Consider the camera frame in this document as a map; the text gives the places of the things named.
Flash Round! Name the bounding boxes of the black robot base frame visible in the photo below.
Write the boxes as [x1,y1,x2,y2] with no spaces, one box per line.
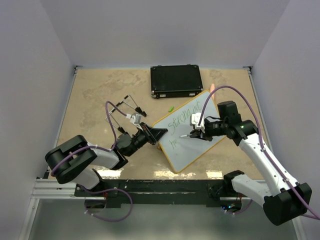
[74,179,246,209]

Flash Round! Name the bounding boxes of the white green whiteboard marker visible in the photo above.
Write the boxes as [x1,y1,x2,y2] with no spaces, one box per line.
[180,134,191,138]

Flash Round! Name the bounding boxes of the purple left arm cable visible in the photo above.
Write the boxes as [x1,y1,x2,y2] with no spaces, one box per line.
[50,100,133,176]

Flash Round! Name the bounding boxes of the yellow framed whiteboard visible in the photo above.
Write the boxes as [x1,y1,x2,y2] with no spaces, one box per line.
[151,89,227,174]

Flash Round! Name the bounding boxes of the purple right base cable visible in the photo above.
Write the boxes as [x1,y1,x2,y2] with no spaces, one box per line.
[223,198,253,216]

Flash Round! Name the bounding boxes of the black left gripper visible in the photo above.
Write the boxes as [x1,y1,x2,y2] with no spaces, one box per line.
[126,122,167,157]

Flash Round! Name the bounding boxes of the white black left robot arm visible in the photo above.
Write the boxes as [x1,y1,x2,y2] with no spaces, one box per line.
[44,122,168,196]

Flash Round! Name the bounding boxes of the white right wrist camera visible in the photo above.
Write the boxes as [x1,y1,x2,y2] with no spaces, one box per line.
[190,112,205,132]

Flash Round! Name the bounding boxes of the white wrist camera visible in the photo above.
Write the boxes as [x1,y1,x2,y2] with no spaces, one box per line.
[130,113,142,125]
[190,112,205,132]

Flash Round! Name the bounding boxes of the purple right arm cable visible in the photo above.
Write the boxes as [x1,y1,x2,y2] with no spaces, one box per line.
[198,85,320,221]

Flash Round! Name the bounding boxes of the black hard case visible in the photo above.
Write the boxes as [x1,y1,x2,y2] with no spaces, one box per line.
[150,64,204,99]

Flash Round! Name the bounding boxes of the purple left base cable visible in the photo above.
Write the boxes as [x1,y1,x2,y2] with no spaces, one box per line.
[82,187,133,222]

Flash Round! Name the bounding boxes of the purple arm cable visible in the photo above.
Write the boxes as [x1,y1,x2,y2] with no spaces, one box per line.
[50,100,133,176]
[198,85,320,221]

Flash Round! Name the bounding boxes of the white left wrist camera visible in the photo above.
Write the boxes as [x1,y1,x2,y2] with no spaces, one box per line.
[130,113,142,125]

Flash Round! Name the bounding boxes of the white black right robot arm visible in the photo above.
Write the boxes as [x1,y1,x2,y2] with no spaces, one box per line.
[189,101,312,226]

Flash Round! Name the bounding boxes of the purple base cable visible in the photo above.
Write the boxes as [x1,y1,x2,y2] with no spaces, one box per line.
[223,198,253,216]
[82,187,133,222]

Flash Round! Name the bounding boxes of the pink small object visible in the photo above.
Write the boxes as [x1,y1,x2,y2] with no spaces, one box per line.
[209,84,215,93]

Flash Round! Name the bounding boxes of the metal wire easel stand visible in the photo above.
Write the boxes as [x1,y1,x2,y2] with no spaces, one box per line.
[104,94,148,134]

